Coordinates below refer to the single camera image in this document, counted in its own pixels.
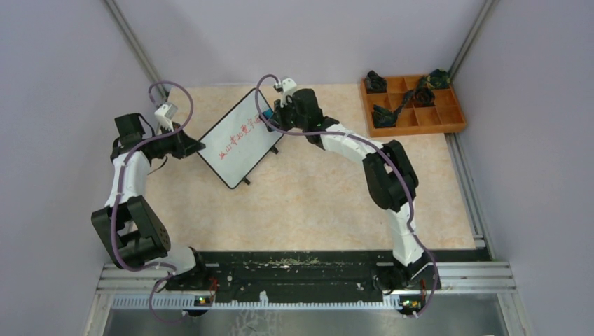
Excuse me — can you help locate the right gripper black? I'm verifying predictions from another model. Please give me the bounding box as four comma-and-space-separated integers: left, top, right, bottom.
269, 95, 307, 134

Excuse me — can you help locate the blue black whiteboard eraser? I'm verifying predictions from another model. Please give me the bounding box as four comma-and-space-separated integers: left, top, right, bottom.
263, 109, 273, 120

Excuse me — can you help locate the white whiteboard black frame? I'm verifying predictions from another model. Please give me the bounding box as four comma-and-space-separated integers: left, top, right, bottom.
198, 88, 283, 189

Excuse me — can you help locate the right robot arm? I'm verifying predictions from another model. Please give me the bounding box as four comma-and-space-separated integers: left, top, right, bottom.
269, 88, 435, 293

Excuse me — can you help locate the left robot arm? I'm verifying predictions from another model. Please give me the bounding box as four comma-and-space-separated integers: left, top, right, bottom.
91, 113, 210, 291

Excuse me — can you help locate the dark crumpled cloth top left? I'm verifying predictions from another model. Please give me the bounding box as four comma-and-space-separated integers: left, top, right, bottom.
364, 71, 387, 94

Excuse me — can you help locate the dark cloth strip lower left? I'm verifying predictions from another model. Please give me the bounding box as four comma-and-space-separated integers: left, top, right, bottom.
371, 90, 415, 128

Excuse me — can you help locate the orange compartment tray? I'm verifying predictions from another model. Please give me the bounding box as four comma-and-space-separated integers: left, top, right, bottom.
359, 75, 467, 137

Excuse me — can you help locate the dark rolled cloth centre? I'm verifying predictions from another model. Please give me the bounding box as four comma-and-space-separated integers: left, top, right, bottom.
413, 87, 435, 107

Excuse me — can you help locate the dark cloth top right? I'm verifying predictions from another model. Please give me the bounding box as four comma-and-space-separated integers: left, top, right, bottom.
426, 69, 451, 90

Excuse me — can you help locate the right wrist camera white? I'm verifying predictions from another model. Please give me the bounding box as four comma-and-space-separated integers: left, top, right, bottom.
273, 77, 298, 106

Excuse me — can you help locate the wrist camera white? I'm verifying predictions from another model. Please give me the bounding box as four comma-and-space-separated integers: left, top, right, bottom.
273, 77, 298, 106
154, 102, 178, 132

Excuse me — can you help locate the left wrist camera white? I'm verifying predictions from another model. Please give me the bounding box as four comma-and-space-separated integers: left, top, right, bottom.
154, 102, 178, 132

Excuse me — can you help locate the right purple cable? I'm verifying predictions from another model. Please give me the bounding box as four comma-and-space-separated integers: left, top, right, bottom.
255, 73, 439, 319

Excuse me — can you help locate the purple cable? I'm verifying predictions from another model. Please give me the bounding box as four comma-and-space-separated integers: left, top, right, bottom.
111, 81, 195, 324
255, 73, 439, 319

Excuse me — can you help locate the aluminium frame post left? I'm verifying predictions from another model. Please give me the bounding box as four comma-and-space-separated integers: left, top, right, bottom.
102, 0, 162, 83

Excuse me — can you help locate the aluminium frame post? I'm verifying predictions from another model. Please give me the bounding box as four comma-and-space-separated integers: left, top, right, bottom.
448, 0, 499, 81
102, 0, 162, 83

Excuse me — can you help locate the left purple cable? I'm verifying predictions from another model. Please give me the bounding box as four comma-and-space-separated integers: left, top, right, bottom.
111, 81, 195, 324

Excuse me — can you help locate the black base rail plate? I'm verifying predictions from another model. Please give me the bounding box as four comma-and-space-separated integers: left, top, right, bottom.
165, 250, 434, 304

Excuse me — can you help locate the white cable duct strip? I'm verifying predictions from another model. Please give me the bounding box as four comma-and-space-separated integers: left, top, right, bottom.
111, 292, 421, 312

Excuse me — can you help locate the aluminium frame post right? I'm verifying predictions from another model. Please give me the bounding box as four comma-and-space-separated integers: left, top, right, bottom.
448, 0, 499, 81

